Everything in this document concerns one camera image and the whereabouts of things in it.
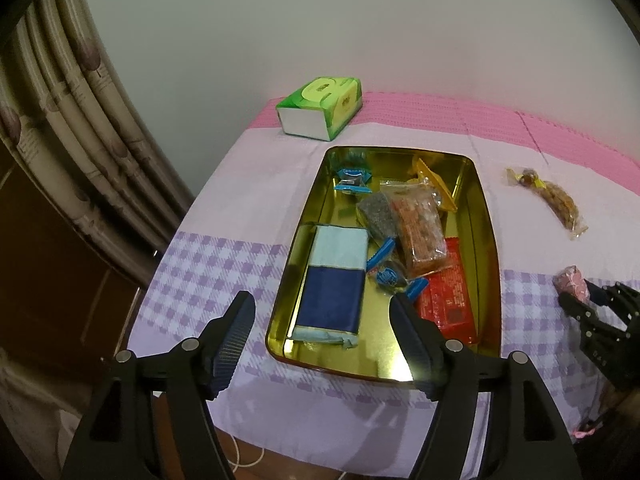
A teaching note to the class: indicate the pink and purple checked tablecloth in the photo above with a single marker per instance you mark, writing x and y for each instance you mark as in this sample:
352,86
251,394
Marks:
250,185

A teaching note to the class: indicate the light and navy blue snack packet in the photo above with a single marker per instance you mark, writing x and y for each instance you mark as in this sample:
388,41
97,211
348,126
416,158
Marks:
330,290

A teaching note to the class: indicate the brown wooden cabinet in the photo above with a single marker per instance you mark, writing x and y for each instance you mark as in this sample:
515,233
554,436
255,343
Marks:
50,270

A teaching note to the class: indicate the green tissue pack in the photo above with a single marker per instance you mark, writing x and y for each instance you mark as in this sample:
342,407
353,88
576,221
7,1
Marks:
320,92

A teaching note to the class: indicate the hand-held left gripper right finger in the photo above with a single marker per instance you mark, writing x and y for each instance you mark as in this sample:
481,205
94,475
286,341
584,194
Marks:
412,350

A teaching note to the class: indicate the yellow orange snack packet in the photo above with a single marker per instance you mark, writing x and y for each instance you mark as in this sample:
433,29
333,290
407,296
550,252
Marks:
430,180

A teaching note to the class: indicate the clear brown nut snack packet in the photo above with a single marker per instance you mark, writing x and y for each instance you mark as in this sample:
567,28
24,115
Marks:
562,205

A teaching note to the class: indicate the beige patterned curtain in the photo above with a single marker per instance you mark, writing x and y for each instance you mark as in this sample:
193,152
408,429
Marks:
75,110

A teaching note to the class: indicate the orange peanut brittle packet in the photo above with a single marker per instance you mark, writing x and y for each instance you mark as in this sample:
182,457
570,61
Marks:
417,230

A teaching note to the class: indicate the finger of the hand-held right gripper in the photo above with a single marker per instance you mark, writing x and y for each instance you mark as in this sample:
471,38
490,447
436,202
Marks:
575,307
607,294

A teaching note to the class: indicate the small blue cookie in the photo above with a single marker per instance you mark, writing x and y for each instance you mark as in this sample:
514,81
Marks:
387,275
352,175

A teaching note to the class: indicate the yellow wrapped brown candy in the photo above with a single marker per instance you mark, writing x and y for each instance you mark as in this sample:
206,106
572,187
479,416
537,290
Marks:
525,178

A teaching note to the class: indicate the gold metal tin tray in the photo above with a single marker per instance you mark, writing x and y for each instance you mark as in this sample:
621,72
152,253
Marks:
467,190

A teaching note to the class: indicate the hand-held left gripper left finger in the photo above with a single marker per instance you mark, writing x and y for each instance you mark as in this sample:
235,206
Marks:
232,340

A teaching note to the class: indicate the pale beige cloth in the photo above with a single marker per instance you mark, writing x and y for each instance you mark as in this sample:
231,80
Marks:
30,410

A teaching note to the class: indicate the red snack packet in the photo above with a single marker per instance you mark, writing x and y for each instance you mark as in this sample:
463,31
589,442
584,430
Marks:
450,295

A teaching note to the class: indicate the grey sesame bar packet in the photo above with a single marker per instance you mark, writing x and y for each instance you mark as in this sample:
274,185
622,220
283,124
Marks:
375,215

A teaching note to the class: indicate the pink candy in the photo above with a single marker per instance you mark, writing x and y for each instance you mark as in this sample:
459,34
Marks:
570,280

